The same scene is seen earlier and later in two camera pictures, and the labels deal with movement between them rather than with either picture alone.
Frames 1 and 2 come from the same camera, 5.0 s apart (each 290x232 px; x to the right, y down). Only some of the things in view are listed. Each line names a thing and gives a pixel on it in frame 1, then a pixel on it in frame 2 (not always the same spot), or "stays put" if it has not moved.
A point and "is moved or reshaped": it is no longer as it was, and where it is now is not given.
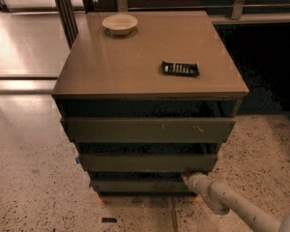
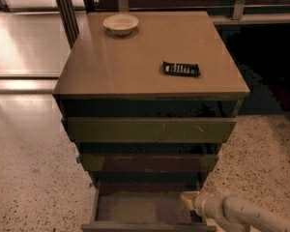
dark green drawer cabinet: x=148 y=98 stays put
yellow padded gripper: x=198 y=182 → x=200 y=204
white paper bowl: x=120 y=24 stays put
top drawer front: x=149 y=130 stays put
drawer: x=141 y=186 is moved or reshaped
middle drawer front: x=148 y=161 stays put
